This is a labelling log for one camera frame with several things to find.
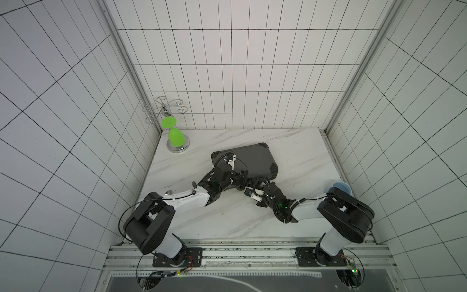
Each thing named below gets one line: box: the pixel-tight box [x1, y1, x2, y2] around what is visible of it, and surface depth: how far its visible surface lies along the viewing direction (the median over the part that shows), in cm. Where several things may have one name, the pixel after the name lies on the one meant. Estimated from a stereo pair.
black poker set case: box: [210, 142, 279, 181], surface depth 99 cm
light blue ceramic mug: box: [332, 180, 353, 196], surface depth 88 cm
